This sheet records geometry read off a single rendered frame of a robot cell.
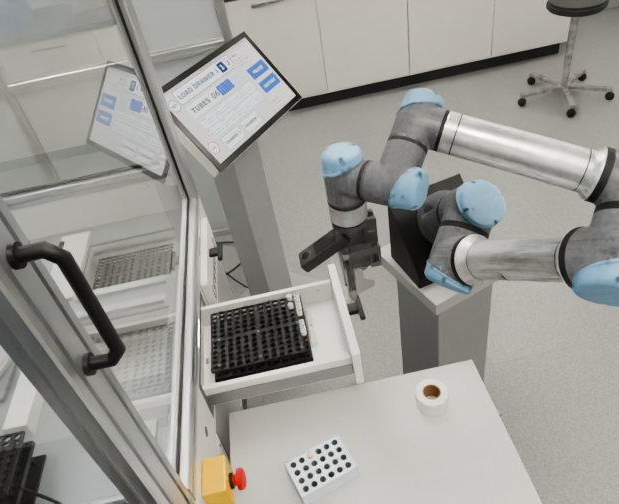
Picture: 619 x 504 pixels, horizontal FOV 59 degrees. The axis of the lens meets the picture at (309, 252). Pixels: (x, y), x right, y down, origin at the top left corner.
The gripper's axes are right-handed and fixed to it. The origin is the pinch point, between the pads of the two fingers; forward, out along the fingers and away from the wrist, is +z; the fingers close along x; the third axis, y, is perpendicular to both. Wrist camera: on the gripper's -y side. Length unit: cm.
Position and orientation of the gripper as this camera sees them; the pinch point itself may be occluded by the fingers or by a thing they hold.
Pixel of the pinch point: (349, 290)
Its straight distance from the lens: 121.0
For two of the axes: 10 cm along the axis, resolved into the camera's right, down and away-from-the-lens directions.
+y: 9.7, -2.3, 0.3
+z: 1.5, 7.5, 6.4
